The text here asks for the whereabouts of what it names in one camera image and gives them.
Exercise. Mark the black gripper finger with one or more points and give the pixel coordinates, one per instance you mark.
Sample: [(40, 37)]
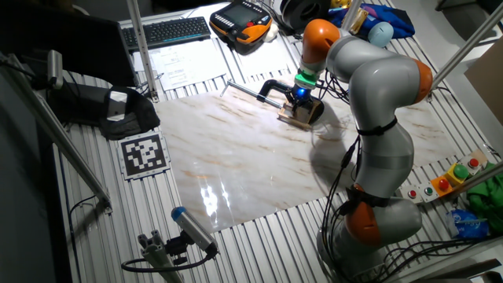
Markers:
[(310, 110), (294, 108)]

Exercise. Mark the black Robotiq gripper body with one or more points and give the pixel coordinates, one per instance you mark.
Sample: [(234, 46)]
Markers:
[(302, 99)]

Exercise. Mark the miniature wooden sliding window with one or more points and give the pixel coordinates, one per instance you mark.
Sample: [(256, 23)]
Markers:
[(296, 122)]

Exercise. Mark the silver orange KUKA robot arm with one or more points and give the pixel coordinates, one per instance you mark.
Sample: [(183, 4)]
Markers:
[(381, 90)]

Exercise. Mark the black steel C-clamp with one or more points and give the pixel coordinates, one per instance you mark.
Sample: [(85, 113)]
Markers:
[(271, 84)]

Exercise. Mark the printed paper sheet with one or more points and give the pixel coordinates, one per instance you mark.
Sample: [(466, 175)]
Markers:
[(134, 63), (263, 59), (188, 63)]

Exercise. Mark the marble pattern board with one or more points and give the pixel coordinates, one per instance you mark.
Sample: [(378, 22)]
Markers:
[(243, 165)]

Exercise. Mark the black round spool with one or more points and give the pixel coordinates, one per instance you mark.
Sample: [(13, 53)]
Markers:
[(298, 12)]

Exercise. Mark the golden brown packet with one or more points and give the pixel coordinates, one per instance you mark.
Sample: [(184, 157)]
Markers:
[(358, 19)]

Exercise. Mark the orange black teach pendant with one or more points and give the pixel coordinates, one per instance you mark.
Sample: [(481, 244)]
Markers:
[(239, 23)]

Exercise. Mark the light blue egg toy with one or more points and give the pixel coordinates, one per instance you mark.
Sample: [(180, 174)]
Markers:
[(381, 34)]

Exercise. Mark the yellow toy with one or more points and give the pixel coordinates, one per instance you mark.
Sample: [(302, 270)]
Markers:
[(341, 4)]

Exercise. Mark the blue fabric bag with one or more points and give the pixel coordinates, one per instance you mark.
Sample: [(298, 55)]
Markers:
[(397, 21)]

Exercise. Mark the grey box red button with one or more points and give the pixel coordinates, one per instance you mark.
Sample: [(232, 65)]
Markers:
[(412, 193)]

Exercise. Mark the grey box green button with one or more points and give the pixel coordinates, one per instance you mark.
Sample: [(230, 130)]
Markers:
[(428, 191)]

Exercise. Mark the black computer keyboard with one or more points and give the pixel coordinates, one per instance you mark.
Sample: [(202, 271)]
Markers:
[(165, 31)]

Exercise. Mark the orange box red button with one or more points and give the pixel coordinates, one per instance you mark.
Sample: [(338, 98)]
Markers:
[(443, 184)]

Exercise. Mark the black white marker board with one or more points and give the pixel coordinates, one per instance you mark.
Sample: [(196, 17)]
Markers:
[(143, 155)]

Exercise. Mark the black fabric bag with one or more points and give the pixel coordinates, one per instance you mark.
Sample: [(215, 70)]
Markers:
[(133, 120)]

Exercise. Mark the yellow box green button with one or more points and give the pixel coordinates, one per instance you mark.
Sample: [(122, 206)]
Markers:
[(460, 171)]

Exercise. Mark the white box red button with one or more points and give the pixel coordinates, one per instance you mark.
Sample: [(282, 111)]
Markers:
[(473, 162)]

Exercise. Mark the brown cardboard box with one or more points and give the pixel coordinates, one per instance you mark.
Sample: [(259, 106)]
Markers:
[(487, 82)]

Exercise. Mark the blue plastic bag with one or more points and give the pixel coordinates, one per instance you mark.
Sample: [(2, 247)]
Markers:
[(467, 224)]

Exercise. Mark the green cloth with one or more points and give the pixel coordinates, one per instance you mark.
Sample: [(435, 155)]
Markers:
[(487, 200)]

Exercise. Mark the short aluminium extrusion stub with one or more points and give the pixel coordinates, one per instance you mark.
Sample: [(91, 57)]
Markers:
[(157, 255)]

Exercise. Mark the black case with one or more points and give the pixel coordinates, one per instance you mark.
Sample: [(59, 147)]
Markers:
[(74, 102)]

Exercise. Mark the black computer monitor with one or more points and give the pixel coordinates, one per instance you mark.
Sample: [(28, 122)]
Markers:
[(78, 43)]

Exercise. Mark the green wrist mount adapter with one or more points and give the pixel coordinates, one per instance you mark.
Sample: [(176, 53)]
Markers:
[(305, 78)]

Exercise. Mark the silver upright post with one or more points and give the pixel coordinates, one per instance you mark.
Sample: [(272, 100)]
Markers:
[(351, 12)]

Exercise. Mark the silver camera with blue end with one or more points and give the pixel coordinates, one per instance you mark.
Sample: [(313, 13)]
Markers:
[(192, 228)]

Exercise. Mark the aluminium frame beam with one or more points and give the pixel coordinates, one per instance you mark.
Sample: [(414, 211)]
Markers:
[(479, 177), (141, 47), (467, 49), (78, 161)]

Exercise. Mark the black camera bracket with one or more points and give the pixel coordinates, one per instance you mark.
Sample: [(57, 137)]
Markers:
[(177, 247)]

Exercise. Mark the silver depth camera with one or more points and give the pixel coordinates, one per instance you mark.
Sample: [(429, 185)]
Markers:
[(55, 67)]

